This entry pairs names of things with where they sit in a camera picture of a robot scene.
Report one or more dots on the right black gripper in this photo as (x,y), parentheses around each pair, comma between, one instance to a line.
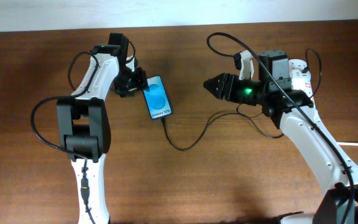
(227,79)

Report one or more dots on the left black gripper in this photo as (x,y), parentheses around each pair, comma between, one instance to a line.
(142,83)

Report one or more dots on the blue screen Galaxy smartphone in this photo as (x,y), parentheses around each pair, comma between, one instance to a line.
(156,98)

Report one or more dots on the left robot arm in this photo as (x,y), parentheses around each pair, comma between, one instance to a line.
(83,123)

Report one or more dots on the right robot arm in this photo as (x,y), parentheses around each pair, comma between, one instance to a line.
(292,110)

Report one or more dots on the white power strip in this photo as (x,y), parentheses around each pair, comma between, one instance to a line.
(300,80)

